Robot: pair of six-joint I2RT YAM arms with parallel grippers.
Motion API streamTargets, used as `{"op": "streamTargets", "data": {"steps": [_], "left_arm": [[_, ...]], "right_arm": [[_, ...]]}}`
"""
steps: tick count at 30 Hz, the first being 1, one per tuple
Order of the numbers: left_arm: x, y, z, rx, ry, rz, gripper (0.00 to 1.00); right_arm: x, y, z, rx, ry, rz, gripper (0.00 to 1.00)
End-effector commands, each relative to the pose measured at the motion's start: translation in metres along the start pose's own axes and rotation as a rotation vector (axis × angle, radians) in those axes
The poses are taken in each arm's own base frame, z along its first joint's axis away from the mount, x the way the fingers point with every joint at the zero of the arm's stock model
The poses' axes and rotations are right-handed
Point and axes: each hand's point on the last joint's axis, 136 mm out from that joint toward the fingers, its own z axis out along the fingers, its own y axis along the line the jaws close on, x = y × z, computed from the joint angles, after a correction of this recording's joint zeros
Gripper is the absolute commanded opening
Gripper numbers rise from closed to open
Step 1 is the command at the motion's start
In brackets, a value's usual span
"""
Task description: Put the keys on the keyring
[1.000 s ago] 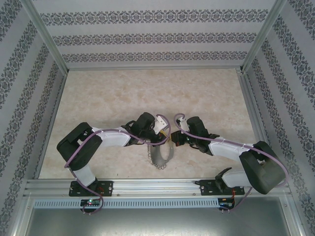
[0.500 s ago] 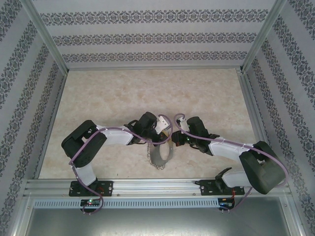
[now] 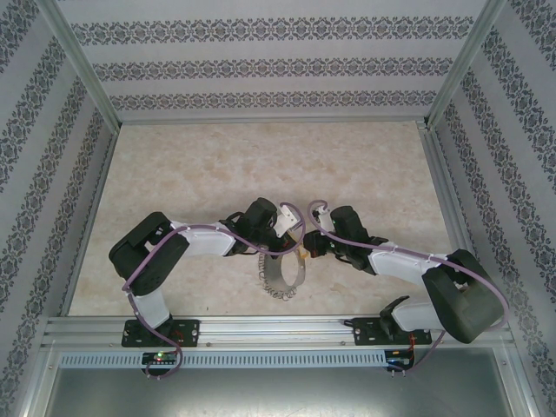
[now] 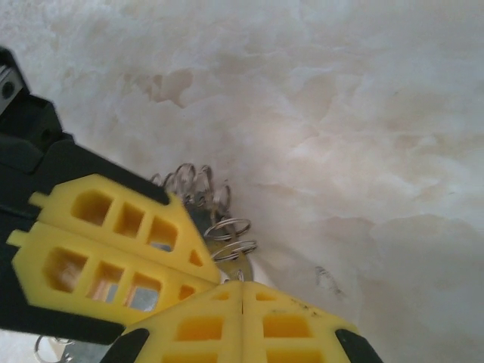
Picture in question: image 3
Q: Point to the grey metal sheet panel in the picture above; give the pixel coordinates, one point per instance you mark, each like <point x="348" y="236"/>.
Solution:
<point x="278" y="395"/>

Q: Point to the long aluminium mounting rail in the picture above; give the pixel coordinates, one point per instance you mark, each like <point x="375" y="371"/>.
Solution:
<point x="278" y="332"/>

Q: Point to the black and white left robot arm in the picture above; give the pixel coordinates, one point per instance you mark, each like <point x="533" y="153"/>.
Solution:
<point x="147" y="256"/>

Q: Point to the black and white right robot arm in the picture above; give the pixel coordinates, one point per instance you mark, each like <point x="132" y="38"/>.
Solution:
<point x="465" y="299"/>

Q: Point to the aluminium frame post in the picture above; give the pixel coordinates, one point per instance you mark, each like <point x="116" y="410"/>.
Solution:
<point x="88" y="69"/>
<point x="461" y="65"/>

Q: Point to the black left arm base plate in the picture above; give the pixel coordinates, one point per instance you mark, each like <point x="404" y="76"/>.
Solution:
<point x="189" y="332"/>

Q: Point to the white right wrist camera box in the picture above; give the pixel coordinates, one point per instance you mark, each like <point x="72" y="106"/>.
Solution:
<point x="320" y="210"/>

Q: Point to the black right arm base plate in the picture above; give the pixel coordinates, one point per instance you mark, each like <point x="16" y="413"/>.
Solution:
<point x="365" y="332"/>

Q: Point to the metal band with key rings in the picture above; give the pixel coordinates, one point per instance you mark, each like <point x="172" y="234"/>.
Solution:
<point x="273" y="273"/>

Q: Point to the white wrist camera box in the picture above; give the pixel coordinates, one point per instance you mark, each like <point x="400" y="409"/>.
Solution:
<point x="320" y="210"/>
<point x="287" y="219"/>

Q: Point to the small circuit board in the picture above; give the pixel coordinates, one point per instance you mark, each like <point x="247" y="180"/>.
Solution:
<point x="397" y="360"/>
<point x="158" y="358"/>

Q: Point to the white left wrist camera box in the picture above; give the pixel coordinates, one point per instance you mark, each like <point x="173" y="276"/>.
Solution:
<point x="287" y="219"/>

